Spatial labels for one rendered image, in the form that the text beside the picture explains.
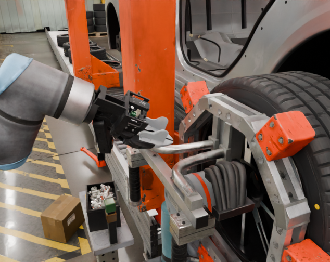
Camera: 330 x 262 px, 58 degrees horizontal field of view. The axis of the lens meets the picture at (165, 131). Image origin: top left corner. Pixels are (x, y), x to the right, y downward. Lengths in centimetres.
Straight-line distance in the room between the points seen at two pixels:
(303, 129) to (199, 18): 284
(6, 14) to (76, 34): 1067
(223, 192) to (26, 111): 42
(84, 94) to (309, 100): 53
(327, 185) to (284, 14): 71
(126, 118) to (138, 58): 50
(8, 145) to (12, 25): 1300
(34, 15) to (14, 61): 1301
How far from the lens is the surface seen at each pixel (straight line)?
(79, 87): 59
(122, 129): 62
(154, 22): 107
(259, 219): 98
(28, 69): 58
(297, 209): 72
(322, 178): 72
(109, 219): 123
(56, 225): 199
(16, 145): 63
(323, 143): 73
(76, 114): 59
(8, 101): 60
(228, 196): 66
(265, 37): 131
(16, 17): 1356
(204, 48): 319
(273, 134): 67
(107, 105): 59
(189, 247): 138
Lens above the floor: 139
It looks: 25 degrees down
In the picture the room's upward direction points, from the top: straight up
